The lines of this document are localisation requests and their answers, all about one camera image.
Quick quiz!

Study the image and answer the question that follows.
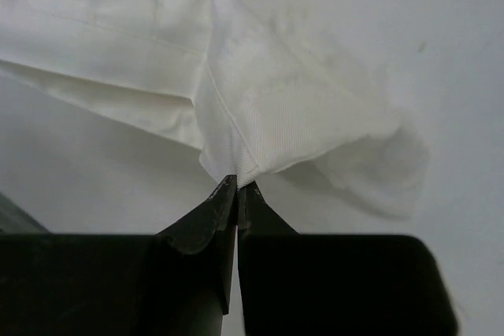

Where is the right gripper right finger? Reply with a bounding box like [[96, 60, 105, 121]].
[[238, 184, 459, 336]]

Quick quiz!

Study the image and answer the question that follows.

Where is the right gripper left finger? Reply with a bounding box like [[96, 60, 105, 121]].
[[1, 175, 236, 335]]

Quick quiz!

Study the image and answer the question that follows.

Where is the white skirt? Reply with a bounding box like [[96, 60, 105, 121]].
[[1, 0, 428, 217]]

